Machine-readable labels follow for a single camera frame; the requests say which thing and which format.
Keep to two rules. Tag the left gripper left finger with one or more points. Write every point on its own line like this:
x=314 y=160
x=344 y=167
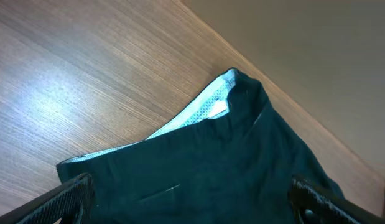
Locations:
x=69 y=203

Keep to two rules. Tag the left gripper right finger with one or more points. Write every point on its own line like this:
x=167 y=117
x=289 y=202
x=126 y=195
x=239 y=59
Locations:
x=313 y=204

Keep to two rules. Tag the black shorts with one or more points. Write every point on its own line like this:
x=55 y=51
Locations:
x=233 y=169

